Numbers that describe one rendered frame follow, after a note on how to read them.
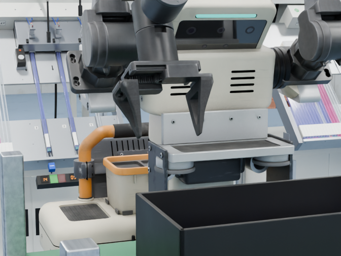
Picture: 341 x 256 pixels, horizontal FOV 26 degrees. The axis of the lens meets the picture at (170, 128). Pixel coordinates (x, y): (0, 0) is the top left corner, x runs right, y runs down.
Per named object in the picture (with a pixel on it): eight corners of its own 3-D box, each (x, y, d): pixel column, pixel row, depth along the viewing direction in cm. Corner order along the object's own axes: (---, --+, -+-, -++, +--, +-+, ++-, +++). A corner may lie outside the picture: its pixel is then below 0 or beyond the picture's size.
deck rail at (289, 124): (297, 150, 323) (303, 142, 318) (293, 151, 322) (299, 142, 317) (249, 30, 361) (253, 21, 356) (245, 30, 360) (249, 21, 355)
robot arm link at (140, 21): (162, 6, 112) (126, 6, 110) (175, -16, 106) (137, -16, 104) (168, 48, 110) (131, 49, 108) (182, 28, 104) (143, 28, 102)
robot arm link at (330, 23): (323, 38, 151) (300, 39, 149) (346, 8, 143) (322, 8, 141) (337, 76, 147) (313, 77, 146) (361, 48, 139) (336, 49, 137)
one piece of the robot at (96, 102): (78, 100, 146) (78, 43, 143) (102, 99, 148) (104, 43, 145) (90, 114, 137) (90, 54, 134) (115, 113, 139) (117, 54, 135)
